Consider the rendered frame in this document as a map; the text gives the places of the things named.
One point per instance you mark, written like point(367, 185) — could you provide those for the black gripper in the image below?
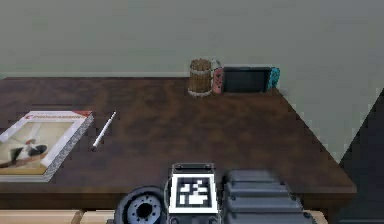
point(144, 208)

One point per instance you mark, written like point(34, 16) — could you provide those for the brown wooden mug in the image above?
point(200, 78)

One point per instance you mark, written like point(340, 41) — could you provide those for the handheld game console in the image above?
point(246, 80)

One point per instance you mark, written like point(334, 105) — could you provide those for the white book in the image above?
point(40, 143)

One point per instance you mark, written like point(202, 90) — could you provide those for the dark brown wooden table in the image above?
point(186, 133)

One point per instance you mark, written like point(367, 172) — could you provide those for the white pen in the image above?
point(104, 130)

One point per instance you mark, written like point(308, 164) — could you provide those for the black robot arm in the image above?
point(246, 196)

